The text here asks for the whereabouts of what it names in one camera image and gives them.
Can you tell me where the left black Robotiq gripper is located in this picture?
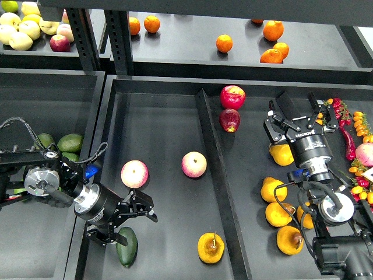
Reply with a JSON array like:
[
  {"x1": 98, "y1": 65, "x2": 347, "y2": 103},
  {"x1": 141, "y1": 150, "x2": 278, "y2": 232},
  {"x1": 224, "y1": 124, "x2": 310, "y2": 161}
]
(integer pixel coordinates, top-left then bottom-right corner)
[{"x1": 73, "y1": 183, "x2": 158, "y2": 246}]

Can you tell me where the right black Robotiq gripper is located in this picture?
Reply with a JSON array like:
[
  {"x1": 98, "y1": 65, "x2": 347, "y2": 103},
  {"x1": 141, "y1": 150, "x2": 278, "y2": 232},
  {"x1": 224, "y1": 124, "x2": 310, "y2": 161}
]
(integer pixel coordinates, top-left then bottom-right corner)
[{"x1": 263, "y1": 93, "x2": 339, "y2": 181}]

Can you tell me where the dark green avocado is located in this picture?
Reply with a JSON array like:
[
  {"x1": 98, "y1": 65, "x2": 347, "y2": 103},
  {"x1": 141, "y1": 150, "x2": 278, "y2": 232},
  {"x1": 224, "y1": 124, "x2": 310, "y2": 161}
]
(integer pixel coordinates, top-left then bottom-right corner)
[{"x1": 115, "y1": 227, "x2": 138, "y2": 267}]

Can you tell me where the yellow pear with stem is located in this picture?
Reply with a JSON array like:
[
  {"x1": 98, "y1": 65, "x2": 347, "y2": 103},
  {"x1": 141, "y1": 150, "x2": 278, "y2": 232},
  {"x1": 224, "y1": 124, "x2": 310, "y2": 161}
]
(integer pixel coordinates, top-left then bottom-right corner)
[{"x1": 197, "y1": 232, "x2": 225, "y2": 264}]

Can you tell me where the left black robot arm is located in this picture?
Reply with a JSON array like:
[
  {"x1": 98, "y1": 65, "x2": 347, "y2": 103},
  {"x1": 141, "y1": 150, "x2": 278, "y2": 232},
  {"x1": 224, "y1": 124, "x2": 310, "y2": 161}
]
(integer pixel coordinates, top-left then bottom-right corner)
[{"x1": 1, "y1": 117, "x2": 158, "y2": 246}]

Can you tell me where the yellow pear upper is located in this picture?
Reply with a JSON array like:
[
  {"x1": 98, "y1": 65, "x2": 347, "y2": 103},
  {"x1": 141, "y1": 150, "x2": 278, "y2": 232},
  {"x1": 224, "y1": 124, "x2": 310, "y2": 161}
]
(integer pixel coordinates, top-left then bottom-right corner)
[{"x1": 269, "y1": 144, "x2": 294, "y2": 166}]

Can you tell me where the yellow pear middle left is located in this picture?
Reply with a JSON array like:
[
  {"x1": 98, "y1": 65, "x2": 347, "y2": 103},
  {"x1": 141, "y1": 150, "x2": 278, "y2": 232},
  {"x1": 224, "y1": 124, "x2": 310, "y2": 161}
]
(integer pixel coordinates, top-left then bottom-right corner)
[{"x1": 261, "y1": 177, "x2": 288, "y2": 203}]

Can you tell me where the green avocado middle right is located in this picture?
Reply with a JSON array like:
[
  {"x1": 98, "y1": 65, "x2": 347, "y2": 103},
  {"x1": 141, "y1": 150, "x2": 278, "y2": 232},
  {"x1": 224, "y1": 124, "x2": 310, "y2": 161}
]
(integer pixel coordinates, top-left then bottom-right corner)
[{"x1": 62, "y1": 152, "x2": 79, "y2": 162}]

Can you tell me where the yellow pear centre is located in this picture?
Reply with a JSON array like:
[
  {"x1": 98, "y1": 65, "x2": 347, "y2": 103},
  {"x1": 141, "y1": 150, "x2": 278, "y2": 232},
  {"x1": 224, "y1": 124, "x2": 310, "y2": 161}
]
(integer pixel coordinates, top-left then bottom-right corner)
[{"x1": 265, "y1": 202, "x2": 296, "y2": 228}]

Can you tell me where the yellow pear right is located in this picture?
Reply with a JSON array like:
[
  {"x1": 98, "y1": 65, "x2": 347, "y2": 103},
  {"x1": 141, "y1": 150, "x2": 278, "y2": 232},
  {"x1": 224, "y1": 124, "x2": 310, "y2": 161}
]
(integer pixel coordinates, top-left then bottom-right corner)
[{"x1": 296, "y1": 206, "x2": 314, "y2": 229}]

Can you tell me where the green avocado top left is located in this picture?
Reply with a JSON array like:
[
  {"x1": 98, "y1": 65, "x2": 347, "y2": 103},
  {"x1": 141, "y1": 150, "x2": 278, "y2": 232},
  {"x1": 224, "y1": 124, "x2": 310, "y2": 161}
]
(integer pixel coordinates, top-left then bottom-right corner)
[{"x1": 37, "y1": 133, "x2": 56, "y2": 150}]

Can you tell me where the yellow pear bottom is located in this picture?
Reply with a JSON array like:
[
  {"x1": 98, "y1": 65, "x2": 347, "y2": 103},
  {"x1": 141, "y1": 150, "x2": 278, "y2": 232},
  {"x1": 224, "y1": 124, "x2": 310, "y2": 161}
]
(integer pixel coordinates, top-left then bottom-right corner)
[{"x1": 276, "y1": 226, "x2": 304, "y2": 256}]

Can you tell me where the yellow cherry tomato vine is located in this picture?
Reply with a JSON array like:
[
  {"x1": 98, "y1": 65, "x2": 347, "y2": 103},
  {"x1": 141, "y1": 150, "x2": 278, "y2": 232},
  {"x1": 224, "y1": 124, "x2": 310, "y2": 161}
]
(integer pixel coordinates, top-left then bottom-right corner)
[{"x1": 315, "y1": 99, "x2": 333, "y2": 125}]

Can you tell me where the red cherry tomato vine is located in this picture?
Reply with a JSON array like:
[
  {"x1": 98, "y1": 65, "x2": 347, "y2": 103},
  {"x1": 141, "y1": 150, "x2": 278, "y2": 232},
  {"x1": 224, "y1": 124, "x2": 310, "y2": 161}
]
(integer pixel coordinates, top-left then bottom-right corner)
[{"x1": 332, "y1": 98, "x2": 352, "y2": 127}]

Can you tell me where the pink apple left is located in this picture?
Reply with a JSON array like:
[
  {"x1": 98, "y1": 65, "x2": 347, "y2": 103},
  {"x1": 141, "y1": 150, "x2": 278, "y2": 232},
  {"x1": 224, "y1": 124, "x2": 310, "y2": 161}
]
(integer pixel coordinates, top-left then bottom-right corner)
[{"x1": 121, "y1": 160, "x2": 149, "y2": 188}]

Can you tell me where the pink apple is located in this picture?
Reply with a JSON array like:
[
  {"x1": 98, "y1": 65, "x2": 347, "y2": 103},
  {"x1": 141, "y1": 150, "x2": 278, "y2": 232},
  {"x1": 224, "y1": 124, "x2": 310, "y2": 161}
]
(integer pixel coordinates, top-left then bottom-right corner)
[
  {"x1": 121, "y1": 160, "x2": 149, "y2": 188},
  {"x1": 181, "y1": 151, "x2": 207, "y2": 178}
]

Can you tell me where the red chili pepper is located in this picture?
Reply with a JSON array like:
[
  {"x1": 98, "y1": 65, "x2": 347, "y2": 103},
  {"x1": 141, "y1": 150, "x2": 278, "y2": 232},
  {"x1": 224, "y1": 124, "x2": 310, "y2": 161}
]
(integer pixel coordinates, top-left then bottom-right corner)
[{"x1": 339, "y1": 125, "x2": 356, "y2": 161}]

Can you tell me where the orange cherry tomato vine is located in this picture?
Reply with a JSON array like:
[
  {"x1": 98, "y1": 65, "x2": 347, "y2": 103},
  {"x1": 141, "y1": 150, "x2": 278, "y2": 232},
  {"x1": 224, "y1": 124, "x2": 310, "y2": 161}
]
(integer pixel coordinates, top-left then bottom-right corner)
[{"x1": 353, "y1": 111, "x2": 372, "y2": 143}]

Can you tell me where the orange front right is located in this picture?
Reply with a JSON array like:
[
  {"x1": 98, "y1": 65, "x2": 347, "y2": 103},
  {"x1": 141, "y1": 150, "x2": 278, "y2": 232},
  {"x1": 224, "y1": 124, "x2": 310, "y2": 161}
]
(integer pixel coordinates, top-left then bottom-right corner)
[{"x1": 260, "y1": 48, "x2": 283, "y2": 64}]

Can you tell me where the dark red apple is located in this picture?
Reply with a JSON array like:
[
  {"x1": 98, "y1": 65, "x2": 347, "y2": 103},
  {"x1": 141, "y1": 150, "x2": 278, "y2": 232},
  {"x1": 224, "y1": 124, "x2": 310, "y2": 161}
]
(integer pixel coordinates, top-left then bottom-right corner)
[{"x1": 219, "y1": 108, "x2": 241, "y2": 133}]

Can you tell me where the bright red apple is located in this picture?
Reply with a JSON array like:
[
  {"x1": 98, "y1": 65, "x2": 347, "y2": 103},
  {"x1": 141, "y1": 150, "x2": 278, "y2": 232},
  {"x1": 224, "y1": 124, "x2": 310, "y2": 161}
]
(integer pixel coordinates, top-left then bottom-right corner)
[{"x1": 220, "y1": 85, "x2": 246, "y2": 110}]

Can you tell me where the orange right small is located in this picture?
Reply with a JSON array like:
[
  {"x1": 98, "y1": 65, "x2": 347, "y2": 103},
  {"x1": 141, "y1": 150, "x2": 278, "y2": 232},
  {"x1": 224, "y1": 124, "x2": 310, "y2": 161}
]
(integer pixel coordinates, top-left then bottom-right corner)
[{"x1": 273, "y1": 42, "x2": 290, "y2": 61}]

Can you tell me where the pink peach right edge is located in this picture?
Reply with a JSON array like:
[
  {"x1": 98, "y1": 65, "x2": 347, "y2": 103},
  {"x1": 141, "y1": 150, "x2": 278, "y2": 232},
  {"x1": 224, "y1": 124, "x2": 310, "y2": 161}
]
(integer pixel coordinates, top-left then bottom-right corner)
[{"x1": 356, "y1": 143, "x2": 373, "y2": 167}]

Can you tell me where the black centre tray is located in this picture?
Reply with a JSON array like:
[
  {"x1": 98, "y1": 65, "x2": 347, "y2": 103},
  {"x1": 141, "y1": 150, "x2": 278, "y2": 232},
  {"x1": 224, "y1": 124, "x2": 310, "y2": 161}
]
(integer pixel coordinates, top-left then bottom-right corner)
[{"x1": 75, "y1": 76, "x2": 372, "y2": 279}]

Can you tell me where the pink apple centre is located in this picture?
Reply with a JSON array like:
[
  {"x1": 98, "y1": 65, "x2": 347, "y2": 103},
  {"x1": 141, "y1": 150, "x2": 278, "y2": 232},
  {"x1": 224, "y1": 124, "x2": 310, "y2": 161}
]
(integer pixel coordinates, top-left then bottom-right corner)
[{"x1": 181, "y1": 151, "x2": 207, "y2": 178}]

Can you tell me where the white label card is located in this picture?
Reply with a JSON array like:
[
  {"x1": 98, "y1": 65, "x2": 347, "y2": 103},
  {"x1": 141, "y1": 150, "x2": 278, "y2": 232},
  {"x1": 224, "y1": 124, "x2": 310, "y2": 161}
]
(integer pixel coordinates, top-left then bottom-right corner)
[{"x1": 362, "y1": 167, "x2": 373, "y2": 182}]

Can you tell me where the large orange upper right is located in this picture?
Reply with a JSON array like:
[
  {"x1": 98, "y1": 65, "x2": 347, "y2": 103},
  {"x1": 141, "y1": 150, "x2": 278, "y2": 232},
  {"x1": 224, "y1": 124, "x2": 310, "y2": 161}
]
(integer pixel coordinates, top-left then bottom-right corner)
[{"x1": 263, "y1": 20, "x2": 284, "y2": 41}]

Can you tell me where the mixed cherry tomato cluster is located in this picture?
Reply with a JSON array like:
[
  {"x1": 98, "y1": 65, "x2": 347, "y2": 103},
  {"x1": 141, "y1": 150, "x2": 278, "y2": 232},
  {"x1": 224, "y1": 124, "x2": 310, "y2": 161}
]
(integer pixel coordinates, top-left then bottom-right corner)
[{"x1": 340, "y1": 159, "x2": 372, "y2": 211}]

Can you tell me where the orange centre shelf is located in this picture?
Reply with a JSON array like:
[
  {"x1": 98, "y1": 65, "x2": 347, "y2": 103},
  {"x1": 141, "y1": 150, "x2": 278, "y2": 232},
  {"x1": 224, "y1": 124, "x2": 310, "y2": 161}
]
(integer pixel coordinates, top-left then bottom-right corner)
[{"x1": 216, "y1": 34, "x2": 233, "y2": 53}]

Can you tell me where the orange under shelf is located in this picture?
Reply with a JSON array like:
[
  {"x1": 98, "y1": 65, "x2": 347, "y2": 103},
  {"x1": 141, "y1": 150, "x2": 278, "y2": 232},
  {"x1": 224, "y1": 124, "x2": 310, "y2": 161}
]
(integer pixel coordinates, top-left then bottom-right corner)
[{"x1": 251, "y1": 19, "x2": 263, "y2": 25}]

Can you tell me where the black tray divider left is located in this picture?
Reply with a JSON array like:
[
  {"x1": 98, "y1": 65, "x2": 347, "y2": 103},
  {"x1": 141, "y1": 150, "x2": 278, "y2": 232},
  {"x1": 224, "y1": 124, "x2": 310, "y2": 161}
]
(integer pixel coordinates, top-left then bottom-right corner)
[{"x1": 195, "y1": 89, "x2": 252, "y2": 279}]

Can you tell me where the black upper shelf tray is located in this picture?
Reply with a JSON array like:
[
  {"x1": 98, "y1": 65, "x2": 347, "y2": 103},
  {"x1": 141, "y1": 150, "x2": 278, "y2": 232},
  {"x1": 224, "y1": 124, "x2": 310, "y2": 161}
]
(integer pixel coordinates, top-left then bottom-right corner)
[{"x1": 131, "y1": 13, "x2": 372, "y2": 85}]

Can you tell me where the black upper left tray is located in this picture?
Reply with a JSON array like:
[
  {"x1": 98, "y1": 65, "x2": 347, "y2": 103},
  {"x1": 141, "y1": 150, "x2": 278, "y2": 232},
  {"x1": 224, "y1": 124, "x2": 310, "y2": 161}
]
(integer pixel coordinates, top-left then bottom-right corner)
[{"x1": 0, "y1": 8, "x2": 107, "y2": 71}]

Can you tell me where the black shelf post right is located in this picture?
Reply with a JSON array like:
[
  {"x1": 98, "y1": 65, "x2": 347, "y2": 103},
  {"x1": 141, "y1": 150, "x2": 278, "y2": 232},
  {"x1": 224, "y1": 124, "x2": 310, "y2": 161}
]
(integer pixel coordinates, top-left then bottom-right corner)
[{"x1": 104, "y1": 10, "x2": 135, "y2": 76}]

